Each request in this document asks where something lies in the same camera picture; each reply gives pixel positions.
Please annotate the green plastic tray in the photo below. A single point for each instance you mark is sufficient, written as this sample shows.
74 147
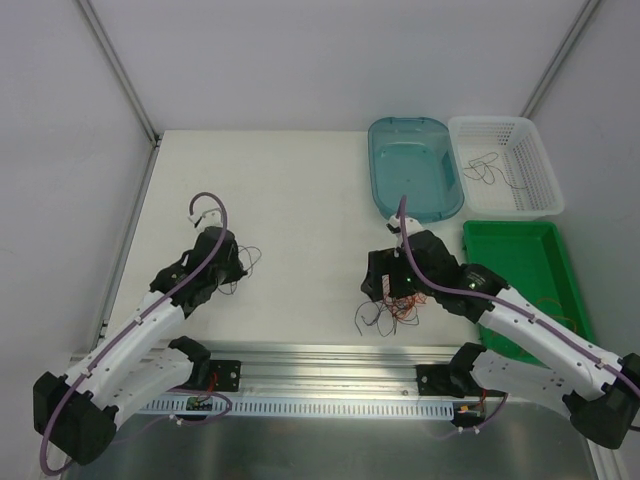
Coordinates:
533 258

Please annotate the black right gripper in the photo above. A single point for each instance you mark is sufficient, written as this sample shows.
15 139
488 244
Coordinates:
382 276

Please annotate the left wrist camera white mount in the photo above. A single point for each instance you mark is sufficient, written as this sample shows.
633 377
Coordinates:
206 219

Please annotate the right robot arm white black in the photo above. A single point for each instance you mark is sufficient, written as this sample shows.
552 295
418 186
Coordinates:
595 389

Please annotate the aluminium frame post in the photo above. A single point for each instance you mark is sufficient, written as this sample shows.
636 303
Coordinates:
584 18
106 47

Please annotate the teal transparent plastic bin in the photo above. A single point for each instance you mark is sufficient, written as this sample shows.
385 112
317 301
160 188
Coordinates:
413 157

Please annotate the right aluminium frame post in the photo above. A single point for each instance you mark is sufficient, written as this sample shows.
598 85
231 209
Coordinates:
584 18

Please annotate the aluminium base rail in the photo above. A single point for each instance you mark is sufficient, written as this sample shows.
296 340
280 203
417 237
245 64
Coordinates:
325 367

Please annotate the white perforated plastic basket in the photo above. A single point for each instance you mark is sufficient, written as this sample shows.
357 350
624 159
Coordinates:
504 168

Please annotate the left aluminium frame post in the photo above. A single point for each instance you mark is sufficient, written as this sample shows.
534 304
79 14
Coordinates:
106 47

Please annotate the white slotted cable duct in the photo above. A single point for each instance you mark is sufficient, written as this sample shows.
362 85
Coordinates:
248 406

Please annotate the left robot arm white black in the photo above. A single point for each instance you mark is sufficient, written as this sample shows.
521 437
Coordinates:
80 411

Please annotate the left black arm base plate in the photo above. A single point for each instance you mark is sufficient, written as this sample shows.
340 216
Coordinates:
216 376

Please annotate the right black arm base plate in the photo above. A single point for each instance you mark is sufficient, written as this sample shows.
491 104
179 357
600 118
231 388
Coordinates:
449 380

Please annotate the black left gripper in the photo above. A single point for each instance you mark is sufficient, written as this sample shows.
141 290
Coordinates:
232 261

